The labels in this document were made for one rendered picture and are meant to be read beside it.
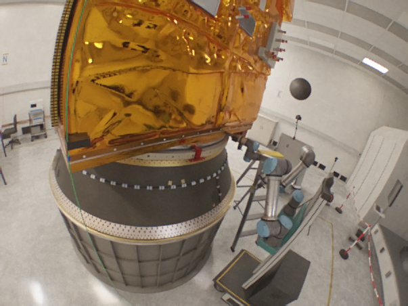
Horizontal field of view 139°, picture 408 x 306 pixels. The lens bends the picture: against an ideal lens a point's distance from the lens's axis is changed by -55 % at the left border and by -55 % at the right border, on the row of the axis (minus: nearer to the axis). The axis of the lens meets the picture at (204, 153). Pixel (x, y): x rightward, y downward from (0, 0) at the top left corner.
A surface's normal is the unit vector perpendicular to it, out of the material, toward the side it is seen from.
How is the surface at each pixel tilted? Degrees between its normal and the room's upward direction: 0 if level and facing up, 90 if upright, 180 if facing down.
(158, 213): 62
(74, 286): 0
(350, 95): 90
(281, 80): 90
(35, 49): 90
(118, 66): 83
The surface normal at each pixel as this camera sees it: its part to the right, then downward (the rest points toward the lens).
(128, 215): 0.27, -0.01
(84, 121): 0.71, 0.44
